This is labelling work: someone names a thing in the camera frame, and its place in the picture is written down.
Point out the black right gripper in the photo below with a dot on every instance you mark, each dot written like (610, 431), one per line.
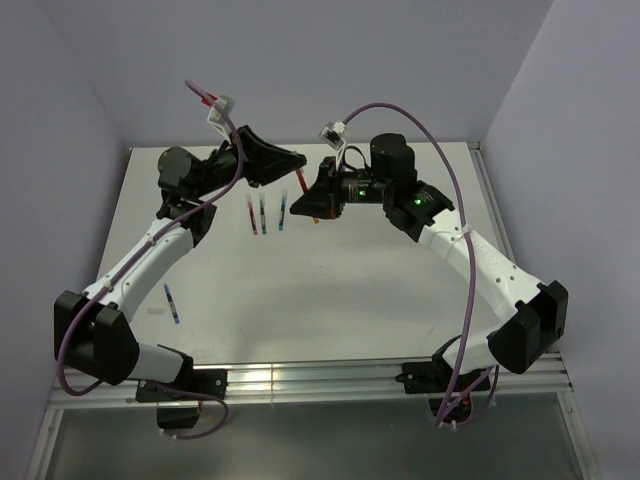
(326, 198)

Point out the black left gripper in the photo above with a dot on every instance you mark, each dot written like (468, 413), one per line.
(264, 162)

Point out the magenta pen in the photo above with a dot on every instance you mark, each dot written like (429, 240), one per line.
(252, 216)

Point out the green capped pen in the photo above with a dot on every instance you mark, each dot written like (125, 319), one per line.
(262, 213)

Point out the red capped pen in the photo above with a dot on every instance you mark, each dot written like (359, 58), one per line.
(304, 187)

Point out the light blue pen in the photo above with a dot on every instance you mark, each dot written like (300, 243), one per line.
(282, 209)

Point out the dark blue capped pen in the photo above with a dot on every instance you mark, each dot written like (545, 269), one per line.
(171, 303)

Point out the small clear plastic piece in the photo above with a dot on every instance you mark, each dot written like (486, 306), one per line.
(157, 311)

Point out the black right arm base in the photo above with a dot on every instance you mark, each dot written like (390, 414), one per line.
(433, 376)

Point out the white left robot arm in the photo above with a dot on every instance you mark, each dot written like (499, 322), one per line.
(92, 332)

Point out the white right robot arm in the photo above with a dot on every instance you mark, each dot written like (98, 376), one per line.
(531, 314)

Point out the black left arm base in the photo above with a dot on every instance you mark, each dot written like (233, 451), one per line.
(185, 390)

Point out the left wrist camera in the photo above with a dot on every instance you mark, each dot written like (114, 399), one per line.
(219, 115)

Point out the aluminium side rail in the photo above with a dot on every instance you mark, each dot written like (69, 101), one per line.
(495, 215)

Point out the aluminium front rail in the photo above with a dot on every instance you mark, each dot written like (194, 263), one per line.
(321, 381)

